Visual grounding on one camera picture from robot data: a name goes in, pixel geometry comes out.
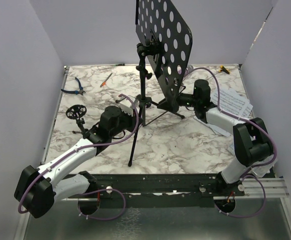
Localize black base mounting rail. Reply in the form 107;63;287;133
81;171;245;208

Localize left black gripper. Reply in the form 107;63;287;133
110;107;143;138

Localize purple glitter microphone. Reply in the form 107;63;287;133
183;65;194;78

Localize yellow handled screwdriver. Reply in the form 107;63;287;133
219;65;231;75

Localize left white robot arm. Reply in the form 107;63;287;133
14;105;141;218

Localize black perforated music stand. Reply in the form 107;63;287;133
127;0;195;168

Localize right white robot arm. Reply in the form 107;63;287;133
158;79;277;196

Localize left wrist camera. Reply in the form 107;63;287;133
115;95;138;116

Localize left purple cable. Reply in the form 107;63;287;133
17;93;139;215

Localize sheet music page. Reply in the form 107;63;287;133
219;88;253;118
194;101;247;135

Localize orange grey pen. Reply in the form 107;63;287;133
100;72;113;88

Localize small black microphone tripod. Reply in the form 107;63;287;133
65;104;87;136

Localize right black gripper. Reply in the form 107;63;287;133
157;86;199;114

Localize blue handled pliers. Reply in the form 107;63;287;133
60;76;86;97

